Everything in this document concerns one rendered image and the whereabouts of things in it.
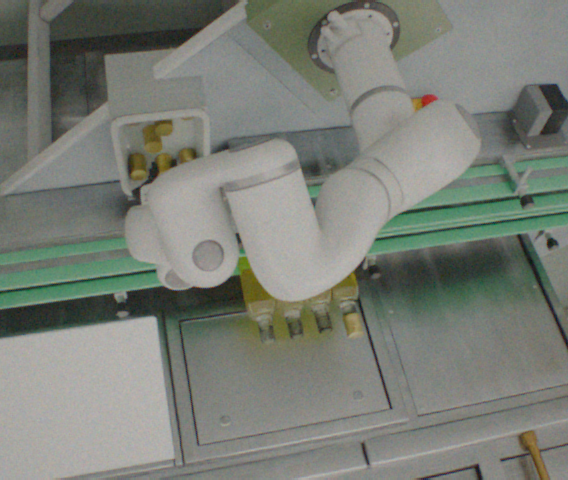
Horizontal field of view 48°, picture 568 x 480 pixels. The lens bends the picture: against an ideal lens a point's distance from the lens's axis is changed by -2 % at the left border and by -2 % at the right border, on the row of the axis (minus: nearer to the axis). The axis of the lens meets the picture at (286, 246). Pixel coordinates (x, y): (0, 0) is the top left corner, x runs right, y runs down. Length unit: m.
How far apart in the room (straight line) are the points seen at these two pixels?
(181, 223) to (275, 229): 0.12
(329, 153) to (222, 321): 0.43
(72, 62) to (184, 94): 0.85
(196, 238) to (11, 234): 0.71
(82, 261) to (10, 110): 0.68
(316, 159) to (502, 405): 0.67
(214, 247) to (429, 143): 0.28
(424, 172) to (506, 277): 0.93
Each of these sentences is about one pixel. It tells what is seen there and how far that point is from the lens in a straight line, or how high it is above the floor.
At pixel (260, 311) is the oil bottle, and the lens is 1.30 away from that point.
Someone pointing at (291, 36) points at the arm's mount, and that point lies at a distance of 1.09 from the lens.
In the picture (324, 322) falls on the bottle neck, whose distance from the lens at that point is 1.31.
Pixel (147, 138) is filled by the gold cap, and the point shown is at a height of 0.80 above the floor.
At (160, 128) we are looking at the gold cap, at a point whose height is 0.81.
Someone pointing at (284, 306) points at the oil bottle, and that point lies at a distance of 1.31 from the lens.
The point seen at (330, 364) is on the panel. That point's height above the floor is 1.17.
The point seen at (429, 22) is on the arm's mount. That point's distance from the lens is 1.15.
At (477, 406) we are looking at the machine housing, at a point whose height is 1.31.
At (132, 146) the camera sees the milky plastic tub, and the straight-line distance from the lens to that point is 1.32.
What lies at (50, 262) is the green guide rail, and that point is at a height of 0.92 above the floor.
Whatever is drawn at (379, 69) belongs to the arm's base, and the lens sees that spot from 1.01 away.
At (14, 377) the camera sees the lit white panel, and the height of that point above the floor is 1.08.
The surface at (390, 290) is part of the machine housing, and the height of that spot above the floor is 1.00.
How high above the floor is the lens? 1.64
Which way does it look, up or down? 30 degrees down
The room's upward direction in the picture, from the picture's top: 166 degrees clockwise
